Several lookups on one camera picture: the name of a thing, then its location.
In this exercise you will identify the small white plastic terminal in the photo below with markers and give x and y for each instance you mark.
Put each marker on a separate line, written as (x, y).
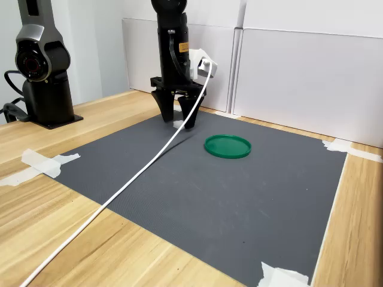
(177, 123)

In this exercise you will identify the white masking tape piece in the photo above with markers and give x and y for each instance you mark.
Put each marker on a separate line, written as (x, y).
(45, 164)
(177, 109)
(278, 276)
(344, 148)
(227, 114)

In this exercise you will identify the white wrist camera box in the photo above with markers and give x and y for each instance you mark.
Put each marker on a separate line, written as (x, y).
(200, 64)

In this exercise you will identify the dark grey mat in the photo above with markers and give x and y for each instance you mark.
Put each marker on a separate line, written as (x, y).
(209, 194)

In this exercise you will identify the round green lid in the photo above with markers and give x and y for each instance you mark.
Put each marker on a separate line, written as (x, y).
(227, 146)

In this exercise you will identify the white partition panel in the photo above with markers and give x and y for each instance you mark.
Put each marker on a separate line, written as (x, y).
(299, 83)
(140, 59)

